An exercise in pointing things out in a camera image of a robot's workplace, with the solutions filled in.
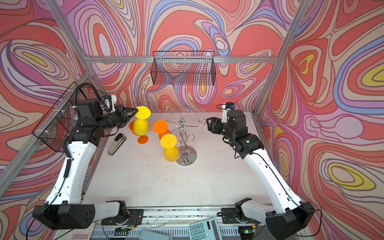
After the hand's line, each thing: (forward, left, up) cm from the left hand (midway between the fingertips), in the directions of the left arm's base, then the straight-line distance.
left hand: (138, 109), depth 67 cm
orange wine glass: (-3, -9, -9) cm, 13 cm away
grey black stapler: (+6, +26, -37) cm, 46 cm away
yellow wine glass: (-1, +1, -9) cm, 10 cm away
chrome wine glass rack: (-2, -21, -37) cm, 42 cm away
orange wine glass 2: (+11, +11, -40) cm, 43 cm away
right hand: (-2, -34, -8) cm, 35 cm away
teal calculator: (-42, -31, -37) cm, 65 cm away
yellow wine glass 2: (-13, -14, -16) cm, 25 cm away
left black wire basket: (-6, +38, -5) cm, 39 cm away
